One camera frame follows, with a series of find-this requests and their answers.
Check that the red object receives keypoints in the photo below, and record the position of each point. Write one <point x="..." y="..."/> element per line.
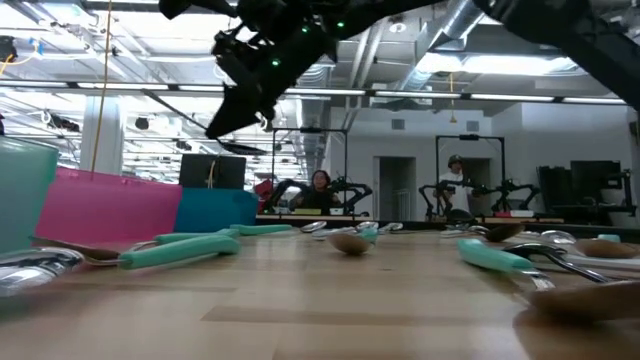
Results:
<point x="262" y="192"/>

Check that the long ceiling light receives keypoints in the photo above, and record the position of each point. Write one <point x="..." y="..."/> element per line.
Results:
<point x="512" y="97"/>
<point x="417" y="94"/>
<point x="595" y="100"/>
<point x="325" y="92"/>

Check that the blue plastic bin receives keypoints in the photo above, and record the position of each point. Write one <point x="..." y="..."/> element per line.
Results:
<point x="215" y="210"/>

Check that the pink plastic bin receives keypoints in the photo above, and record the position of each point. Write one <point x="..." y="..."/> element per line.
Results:
<point x="110" y="210"/>

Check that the white column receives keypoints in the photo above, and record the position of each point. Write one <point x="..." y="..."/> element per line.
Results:
<point x="107" y="140"/>

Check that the black rig frame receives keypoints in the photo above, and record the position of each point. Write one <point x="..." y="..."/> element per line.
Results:
<point x="310" y="130"/>
<point x="470" y="136"/>

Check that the teal translucent plastic bin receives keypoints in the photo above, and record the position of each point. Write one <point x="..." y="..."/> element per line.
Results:
<point x="25" y="200"/>

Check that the ribbed silver air duct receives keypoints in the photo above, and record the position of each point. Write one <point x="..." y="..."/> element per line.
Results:
<point x="312" y="125"/>

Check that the background wooden table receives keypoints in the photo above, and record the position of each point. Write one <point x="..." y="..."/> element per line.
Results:
<point x="530" y="220"/>
<point x="310" y="218"/>

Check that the bright ceiling light panel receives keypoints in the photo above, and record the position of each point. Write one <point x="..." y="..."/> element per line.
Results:
<point x="500" y="65"/>

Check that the person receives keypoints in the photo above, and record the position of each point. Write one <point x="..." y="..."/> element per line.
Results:
<point x="456" y="187"/>
<point x="320" y="192"/>

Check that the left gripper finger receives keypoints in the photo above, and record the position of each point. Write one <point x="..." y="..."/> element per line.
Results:
<point x="217" y="6"/>

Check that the background black robot arm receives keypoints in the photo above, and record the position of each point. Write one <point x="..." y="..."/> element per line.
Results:
<point x="515" y="190"/>
<point x="282" y="187"/>
<point x="357" y="189"/>
<point x="430" y="192"/>

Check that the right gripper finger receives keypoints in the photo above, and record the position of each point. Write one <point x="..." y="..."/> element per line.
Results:
<point x="240" y="112"/>

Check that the large silver air duct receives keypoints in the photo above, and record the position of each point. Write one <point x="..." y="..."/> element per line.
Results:
<point x="452" y="22"/>

